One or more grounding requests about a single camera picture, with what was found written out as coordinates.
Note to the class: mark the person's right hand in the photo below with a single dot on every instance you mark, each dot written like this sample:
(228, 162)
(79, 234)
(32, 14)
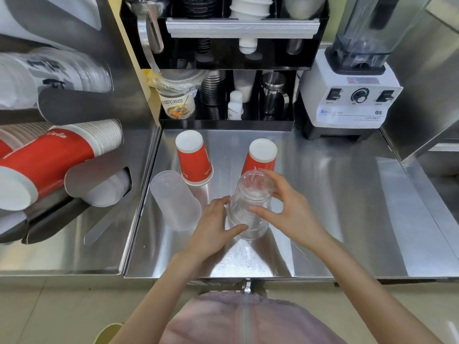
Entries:
(297, 218)

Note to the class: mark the person's left hand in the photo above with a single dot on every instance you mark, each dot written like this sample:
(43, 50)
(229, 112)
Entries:
(208, 232)

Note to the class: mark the person's left thumb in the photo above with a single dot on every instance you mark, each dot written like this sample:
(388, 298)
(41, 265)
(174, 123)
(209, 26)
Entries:
(236, 230)

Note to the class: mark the person's right thumb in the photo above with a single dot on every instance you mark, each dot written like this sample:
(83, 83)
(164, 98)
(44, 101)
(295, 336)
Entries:
(263, 210)

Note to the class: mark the clear plastic cup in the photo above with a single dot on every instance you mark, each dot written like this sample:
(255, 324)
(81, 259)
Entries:
(251, 207)

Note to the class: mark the person's right forearm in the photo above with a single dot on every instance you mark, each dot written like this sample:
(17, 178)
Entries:
(365, 293)

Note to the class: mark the person's left forearm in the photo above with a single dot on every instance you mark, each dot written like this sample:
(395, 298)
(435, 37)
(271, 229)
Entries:
(161, 297)

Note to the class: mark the red paper cup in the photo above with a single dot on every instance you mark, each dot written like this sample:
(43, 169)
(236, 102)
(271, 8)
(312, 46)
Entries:
(260, 157)
(193, 161)

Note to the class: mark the frosted plastic cup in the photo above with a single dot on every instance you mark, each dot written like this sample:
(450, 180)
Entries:
(175, 200)

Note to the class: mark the pink garment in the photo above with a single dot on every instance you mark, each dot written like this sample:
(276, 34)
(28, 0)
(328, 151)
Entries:
(251, 322)

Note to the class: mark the small white bottle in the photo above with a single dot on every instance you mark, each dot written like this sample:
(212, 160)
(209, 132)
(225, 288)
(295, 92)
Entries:
(235, 107)

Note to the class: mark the translucent plastic tumbler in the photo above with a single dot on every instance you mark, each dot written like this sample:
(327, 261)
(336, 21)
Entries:
(245, 85)

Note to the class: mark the stack of steel cups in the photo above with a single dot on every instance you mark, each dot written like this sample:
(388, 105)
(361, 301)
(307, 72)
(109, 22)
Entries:
(212, 89)

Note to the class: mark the stack of white plastic cups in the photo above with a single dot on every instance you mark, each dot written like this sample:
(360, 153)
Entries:
(107, 191)

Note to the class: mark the stack of printed plastic cups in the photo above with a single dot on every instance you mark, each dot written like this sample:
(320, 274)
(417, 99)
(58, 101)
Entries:
(177, 100)

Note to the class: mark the white blender base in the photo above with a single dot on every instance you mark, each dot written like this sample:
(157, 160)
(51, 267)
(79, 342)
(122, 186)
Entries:
(351, 100)

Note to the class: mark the black shelf rack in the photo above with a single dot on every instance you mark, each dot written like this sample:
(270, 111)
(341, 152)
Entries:
(229, 60)

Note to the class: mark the yellow bin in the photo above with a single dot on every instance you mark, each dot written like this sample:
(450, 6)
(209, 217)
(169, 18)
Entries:
(109, 334)

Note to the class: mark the stainless steel cup dispenser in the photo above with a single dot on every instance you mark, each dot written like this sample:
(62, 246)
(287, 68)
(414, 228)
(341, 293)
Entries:
(125, 103)

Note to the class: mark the stainless steel machine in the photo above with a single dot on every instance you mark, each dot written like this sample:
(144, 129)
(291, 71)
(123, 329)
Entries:
(419, 85)

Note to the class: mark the stack of red paper cups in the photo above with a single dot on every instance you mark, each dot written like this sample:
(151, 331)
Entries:
(50, 157)

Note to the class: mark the stack of white bowls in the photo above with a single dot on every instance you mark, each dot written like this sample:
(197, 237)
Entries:
(251, 7)

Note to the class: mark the white plastic container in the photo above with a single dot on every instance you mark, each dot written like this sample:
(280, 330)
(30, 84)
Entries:
(304, 7)

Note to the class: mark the clear blender jar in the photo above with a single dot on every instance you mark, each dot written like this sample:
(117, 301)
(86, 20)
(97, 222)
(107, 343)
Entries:
(373, 28)

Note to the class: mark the stack of black lids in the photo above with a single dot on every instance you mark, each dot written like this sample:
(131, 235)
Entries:
(200, 5)

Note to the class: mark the stack of white printed cups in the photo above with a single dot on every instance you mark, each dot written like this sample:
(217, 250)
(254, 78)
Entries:
(53, 75)

